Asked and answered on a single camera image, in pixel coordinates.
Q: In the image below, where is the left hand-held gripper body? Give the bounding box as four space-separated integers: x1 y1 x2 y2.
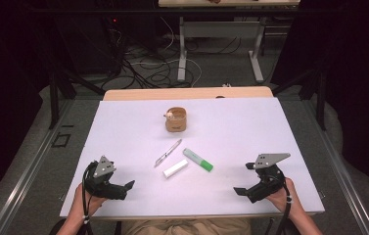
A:
84 156 127 201

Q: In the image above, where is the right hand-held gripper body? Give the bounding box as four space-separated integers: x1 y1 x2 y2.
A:
245 153 292 204

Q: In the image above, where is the white glue stick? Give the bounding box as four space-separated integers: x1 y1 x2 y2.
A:
162 159 190 179

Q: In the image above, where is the silver grey pen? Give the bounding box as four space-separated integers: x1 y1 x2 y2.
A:
154 138 183 168

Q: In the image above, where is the green highlighter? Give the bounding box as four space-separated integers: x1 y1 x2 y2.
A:
182 147 214 173

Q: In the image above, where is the wooden pen holder with bear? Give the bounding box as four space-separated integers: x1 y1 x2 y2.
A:
163 107 187 133

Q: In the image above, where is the person's right hand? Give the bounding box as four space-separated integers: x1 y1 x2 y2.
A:
265 177 300 215

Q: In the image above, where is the person's left hand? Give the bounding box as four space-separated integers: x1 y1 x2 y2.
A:
73 183 109 218

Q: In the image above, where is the white table cover sheet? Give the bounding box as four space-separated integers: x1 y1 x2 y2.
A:
59 97 326 219

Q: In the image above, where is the light wooden table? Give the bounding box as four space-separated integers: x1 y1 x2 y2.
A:
102 86 275 102

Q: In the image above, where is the black metal stand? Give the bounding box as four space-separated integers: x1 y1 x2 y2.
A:
48 68 106 130
271 63 329 131

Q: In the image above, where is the dark curtain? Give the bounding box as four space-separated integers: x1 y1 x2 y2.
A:
0 0 54 214
271 0 369 197

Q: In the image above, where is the black equipment box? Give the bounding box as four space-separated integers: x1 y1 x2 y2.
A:
54 14 122 76

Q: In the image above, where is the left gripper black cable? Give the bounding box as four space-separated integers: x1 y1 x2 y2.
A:
80 160 100 235

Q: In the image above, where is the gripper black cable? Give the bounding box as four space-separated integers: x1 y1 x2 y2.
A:
274 177 294 235
80 160 100 235

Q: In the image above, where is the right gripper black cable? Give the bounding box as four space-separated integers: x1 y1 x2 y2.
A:
274 177 294 235

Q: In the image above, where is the metal floor rail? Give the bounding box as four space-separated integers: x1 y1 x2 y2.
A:
0 97 75 235
302 97 369 235

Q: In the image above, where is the black floor cable bundle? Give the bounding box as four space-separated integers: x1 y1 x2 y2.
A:
107 28 206 91

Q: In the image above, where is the white floor cable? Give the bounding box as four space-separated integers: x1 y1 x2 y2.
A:
129 58 204 88

